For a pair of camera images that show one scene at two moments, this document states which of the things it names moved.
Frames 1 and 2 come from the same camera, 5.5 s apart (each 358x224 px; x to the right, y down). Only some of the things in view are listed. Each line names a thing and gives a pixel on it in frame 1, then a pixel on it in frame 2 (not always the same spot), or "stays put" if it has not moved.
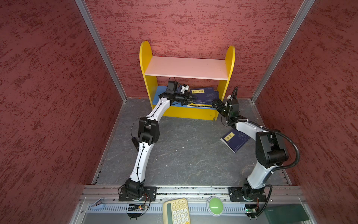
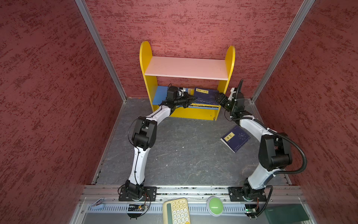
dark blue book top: [205, 95] stays put
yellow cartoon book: [199, 105] stays put
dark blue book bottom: [234, 139] stays put
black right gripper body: [222, 109] to [226, 103]
